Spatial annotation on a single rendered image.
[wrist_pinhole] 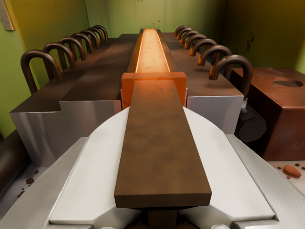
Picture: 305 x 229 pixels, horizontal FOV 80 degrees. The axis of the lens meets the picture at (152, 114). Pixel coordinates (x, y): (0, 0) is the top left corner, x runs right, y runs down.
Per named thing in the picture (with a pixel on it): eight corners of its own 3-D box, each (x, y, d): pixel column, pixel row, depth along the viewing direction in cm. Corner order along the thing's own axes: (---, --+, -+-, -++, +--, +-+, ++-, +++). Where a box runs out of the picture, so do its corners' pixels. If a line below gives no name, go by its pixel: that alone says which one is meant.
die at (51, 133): (226, 162, 19) (247, 86, 15) (34, 166, 19) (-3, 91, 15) (175, 60, 55) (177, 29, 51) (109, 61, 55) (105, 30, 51)
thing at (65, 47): (83, 106, 27) (68, 42, 22) (54, 107, 27) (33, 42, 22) (85, 103, 28) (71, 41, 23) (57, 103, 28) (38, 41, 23)
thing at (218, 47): (228, 100, 23) (240, 45, 19) (194, 101, 23) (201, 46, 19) (225, 97, 24) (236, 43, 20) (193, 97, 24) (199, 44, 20)
